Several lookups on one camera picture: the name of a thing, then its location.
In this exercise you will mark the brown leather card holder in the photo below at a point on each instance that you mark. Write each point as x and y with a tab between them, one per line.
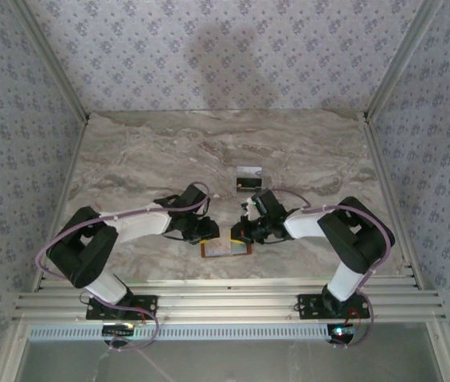
251	248

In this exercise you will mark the pinkish white credit card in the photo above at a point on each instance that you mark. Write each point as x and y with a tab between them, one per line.
216	248

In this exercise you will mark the small black white card holder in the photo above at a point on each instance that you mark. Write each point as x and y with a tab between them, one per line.
248	185

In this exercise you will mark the grey credit card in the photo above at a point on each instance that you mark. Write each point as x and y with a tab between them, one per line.
250	171

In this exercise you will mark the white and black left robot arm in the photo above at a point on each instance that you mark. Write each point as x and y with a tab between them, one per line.
145	224

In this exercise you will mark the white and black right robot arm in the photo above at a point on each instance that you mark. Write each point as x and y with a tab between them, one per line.
304	224

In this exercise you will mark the blue credit card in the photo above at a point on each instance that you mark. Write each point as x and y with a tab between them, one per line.
239	249

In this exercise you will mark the small control circuit board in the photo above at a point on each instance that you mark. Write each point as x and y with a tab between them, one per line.
342	332
119	330

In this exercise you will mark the aluminium cross rail beam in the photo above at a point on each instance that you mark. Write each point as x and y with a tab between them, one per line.
224	302

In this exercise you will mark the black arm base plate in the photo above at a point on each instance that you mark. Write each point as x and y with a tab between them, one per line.
145	304
308	306

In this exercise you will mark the aluminium table side rail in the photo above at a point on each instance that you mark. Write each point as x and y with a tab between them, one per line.
60	203
388	191

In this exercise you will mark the aluminium lower frame leg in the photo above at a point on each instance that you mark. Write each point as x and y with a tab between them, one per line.
11	354
443	354

